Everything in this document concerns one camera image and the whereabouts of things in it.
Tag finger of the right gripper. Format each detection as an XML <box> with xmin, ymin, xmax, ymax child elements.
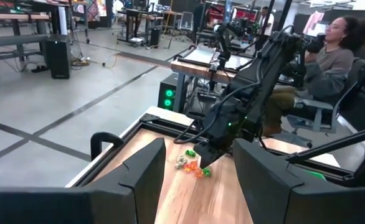
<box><xmin>193</xmin><ymin>140</ymin><xmax>230</xmax><ymax>169</ymax></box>

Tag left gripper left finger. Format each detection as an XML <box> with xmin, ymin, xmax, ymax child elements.
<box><xmin>0</xmin><ymin>138</ymin><xmax>168</xmax><ymax>224</ymax></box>

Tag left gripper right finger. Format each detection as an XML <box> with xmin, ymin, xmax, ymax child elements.
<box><xmin>234</xmin><ymin>138</ymin><xmax>365</xmax><ymax>224</ymax></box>

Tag green plastic basket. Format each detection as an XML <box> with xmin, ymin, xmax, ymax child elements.
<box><xmin>303</xmin><ymin>169</ymin><xmax>327</xmax><ymax>182</ymax></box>

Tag computer tower with green fans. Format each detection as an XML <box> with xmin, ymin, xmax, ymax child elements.
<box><xmin>156</xmin><ymin>73</ymin><xmax>186</xmax><ymax>112</ymax></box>

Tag wooden neighbour robot table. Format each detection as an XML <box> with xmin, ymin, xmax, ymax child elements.
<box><xmin>169</xmin><ymin>45</ymin><xmax>258</xmax><ymax>114</ymax></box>

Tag standing person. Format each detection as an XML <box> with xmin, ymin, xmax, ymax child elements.
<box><xmin>258</xmin><ymin>5</ymin><xmax>276</xmax><ymax>52</ymax></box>

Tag seated person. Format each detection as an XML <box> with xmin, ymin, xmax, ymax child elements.
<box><xmin>262</xmin><ymin>15</ymin><xmax>365</xmax><ymax>138</ymax></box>

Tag black handheld device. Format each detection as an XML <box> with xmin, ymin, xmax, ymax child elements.
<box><xmin>305</xmin><ymin>32</ymin><xmax>326</xmax><ymax>54</ymax></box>

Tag pink garment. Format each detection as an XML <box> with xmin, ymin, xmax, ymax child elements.
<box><xmin>303</xmin><ymin>11</ymin><xmax>325</xmax><ymax>35</ymax></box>

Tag grey black office chair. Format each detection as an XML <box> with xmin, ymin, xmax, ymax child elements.
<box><xmin>277</xmin><ymin>57</ymin><xmax>365</xmax><ymax>149</ymax></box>

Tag black desk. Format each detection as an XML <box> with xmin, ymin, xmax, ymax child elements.
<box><xmin>116</xmin><ymin>8</ymin><xmax>164</xmax><ymax>47</ymax></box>

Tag black computer tower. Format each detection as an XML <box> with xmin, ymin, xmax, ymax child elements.
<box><xmin>45</xmin><ymin>33</ymin><xmax>73</xmax><ymax>80</ymax></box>

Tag grey wooden workbench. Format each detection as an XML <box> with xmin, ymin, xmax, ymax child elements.
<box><xmin>0</xmin><ymin>12</ymin><xmax>51</xmax><ymax>63</ymax></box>

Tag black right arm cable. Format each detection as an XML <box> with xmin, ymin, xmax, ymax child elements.
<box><xmin>173</xmin><ymin>81</ymin><xmax>260</xmax><ymax>144</ymax></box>

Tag black aluminium table frame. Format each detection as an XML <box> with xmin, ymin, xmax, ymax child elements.
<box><xmin>65</xmin><ymin>112</ymin><xmax>365</xmax><ymax>189</ymax></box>

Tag black frame clamp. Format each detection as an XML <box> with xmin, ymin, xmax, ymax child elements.
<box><xmin>90</xmin><ymin>131</ymin><xmax>125</xmax><ymax>161</ymax></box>

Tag floor power cables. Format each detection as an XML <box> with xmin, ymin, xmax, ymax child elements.
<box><xmin>72</xmin><ymin>55</ymin><xmax>115</xmax><ymax>68</ymax></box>

